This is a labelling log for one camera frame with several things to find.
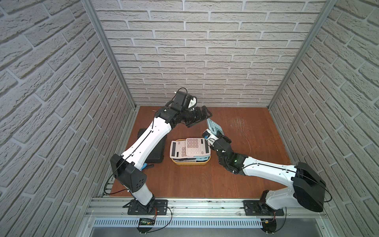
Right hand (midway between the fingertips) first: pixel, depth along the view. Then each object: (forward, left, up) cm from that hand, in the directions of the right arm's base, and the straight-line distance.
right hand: (221, 131), depth 80 cm
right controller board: (-42, -19, -21) cm, 51 cm away
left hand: (+5, +11, +12) cm, 17 cm away
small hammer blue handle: (-10, +45, -16) cm, 49 cm away
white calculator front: (-4, +25, -11) cm, 28 cm away
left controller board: (-37, +42, -22) cm, 60 cm away
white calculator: (-4, +14, -9) cm, 17 cm away
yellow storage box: (-9, +19, -16) cm, 27 cm away
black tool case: (-5, +37, -15) cm, 40 cm away
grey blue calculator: (-9, +11, -14) cm, 20 cm away
